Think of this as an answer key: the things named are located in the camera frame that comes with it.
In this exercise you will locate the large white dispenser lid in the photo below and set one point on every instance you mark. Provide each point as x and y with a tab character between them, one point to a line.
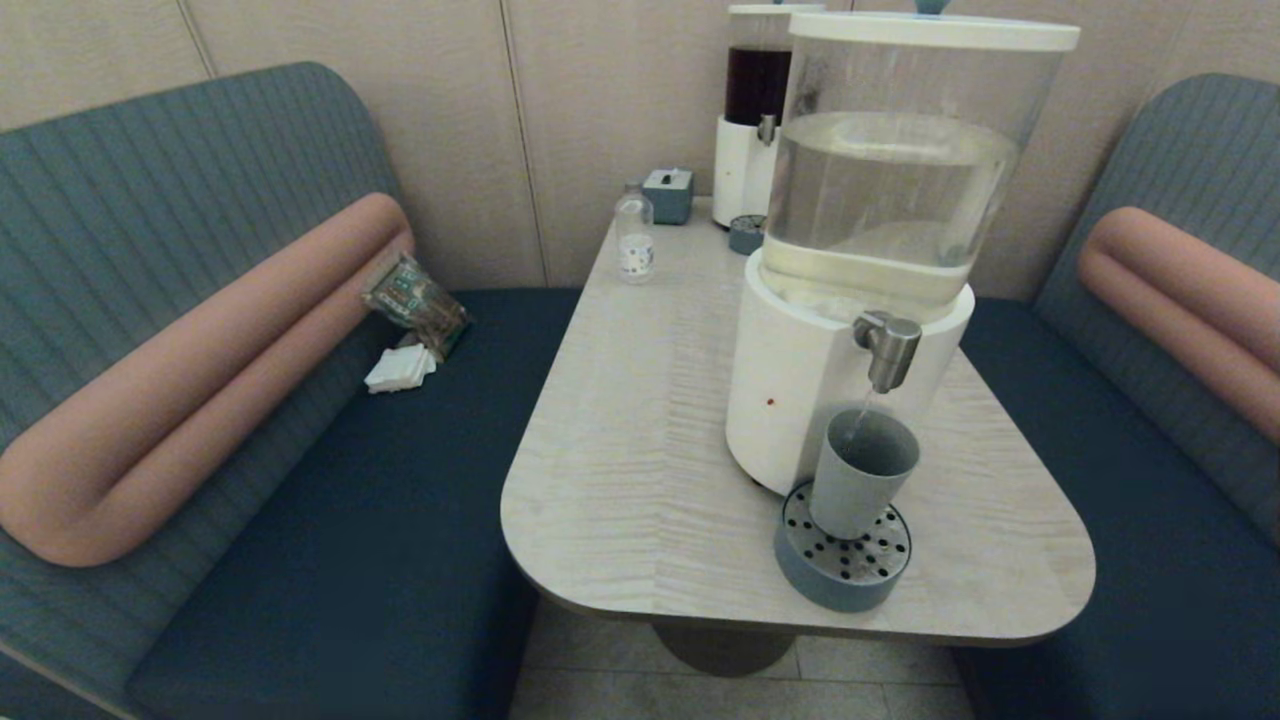
920	30

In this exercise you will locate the grey plastic cup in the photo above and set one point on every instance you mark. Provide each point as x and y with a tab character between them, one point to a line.
858	485

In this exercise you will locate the clear plastic bottle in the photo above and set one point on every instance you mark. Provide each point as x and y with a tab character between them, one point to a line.
635	255

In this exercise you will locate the green snack package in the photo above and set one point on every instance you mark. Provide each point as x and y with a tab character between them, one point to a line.
415	300

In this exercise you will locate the large clear water dispenser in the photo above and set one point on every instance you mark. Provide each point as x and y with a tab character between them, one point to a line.
790	400

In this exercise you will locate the dark blue seat cushion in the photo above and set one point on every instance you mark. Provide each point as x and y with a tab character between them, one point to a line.
1150	560
350	550

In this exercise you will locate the pink bolster cushion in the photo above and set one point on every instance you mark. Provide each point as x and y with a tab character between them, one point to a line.
1180	290
200	400

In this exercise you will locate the small steel dispenser tap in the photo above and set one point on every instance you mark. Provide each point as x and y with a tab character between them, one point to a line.
767	130

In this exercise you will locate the grey-blue ribbed sofa backrest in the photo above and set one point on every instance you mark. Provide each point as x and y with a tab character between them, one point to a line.
150	200
1200	160

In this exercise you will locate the large steel dispenser tap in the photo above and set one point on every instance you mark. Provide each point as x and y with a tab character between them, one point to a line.
888	352

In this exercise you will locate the small white dispenser lid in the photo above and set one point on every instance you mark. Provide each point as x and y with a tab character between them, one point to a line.
765	9

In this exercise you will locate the small blue drip tray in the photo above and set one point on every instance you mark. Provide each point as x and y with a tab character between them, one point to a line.
745	238

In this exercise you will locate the teal tissue box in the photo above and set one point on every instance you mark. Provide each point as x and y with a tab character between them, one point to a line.
668	198

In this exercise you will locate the white napkin stack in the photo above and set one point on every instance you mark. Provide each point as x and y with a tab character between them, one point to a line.
400	370

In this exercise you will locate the dark round table pedestal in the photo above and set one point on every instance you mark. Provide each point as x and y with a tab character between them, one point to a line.
725	650

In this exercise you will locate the dark drink dispenser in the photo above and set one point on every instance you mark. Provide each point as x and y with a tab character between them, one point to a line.
740	170

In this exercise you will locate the large blue perforated drip tray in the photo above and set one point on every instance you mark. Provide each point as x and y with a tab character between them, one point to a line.
845	580

